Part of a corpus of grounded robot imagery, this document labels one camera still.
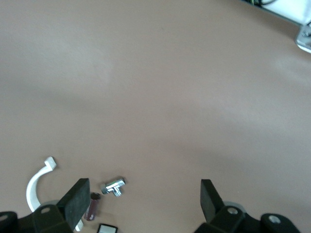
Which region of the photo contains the silver metal bracket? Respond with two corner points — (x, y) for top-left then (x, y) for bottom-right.
(294, 21), (311, 54)

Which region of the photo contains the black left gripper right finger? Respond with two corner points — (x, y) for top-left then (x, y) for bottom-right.
(196, 179), (252, 233)

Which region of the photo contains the chrome tee valve fitting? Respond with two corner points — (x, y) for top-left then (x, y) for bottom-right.
(100, 176), (128, 198)

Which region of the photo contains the black square push button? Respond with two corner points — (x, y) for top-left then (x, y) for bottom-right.
(96, 223), (119, 233)

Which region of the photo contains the white half-ring pipe clamp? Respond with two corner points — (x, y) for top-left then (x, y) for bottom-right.
(26, 156), (85, 232)

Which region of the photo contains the brown cylindrical capacitor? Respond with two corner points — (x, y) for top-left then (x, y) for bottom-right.
(83, 192), (102, 221)

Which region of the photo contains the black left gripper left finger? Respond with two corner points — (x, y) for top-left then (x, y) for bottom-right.
(33, 178), (91, 233)

